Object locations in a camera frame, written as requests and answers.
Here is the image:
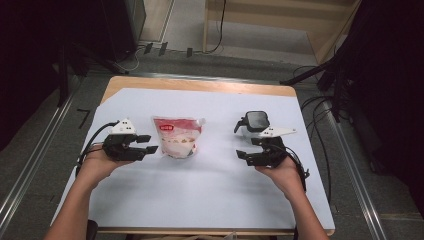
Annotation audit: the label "black floor cables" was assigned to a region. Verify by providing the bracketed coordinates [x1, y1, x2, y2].
[292, 64, 335, 205]

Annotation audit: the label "light wooden frame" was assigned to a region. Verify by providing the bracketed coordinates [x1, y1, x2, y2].
[202, 0, 363, 64]

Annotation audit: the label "metal floor rail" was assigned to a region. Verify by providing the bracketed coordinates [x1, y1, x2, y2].
[323, 99, 388, 240]
[126, 71, 284, 85]
[0, 75, 85, 232]

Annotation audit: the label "hand-held gripper cable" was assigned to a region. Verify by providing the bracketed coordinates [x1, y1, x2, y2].
[75, 121, 120, 178]
[282, 144, 311, 193]

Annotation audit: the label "dark stool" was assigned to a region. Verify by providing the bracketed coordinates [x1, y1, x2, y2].
[86, 219, 100, 240]

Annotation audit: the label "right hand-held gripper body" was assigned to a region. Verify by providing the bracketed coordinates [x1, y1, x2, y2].
[245, 126, 298, 169]

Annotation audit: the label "black stand with legs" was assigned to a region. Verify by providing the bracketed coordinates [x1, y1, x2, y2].
[55, 41, 130, 108]

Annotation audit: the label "right hand-held gripper cable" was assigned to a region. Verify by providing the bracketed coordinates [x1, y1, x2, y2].
[282, 144, 311, 193]

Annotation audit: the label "left hand-held gripper cable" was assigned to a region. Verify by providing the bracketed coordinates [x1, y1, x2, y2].
[75, 121, 120, 178]

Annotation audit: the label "black tripod stand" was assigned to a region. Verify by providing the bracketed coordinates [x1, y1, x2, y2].
[279, 49, 355, 125]

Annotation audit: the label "clear jar with black lid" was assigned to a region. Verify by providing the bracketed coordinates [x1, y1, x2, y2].
[233, 110, 271, 139]

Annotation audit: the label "wooden table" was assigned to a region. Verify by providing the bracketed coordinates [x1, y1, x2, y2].
[96, 75, 336, 237]

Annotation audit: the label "white table sheet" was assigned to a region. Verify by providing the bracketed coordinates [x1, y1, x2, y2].
[49, 87, 336, 231]

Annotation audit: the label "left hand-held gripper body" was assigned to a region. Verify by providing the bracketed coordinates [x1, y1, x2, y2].
[102, 118, 148, 163]

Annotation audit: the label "white floor cable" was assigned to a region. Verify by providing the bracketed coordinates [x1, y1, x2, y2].
[116, 46, 148, 74]

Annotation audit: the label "person's right hand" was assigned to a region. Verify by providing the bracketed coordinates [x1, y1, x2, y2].
[254, 154, 306, 202]

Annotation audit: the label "person's left hand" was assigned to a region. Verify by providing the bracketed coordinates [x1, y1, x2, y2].
[75, 143, 135, 189]

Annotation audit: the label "hanging black cable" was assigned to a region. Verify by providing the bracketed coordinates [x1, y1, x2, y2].
[203, 0, 228, 54]

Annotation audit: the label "red and white pouch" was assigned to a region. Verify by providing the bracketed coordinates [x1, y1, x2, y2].
[151, 115, 207, 160]

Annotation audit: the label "black cabinet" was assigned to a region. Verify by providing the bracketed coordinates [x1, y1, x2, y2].
[99, 0, 148, 63]

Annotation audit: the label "dark curtain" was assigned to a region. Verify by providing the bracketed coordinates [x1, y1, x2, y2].
[0, 0, 105, 152]
[344, 0, 424, 219]

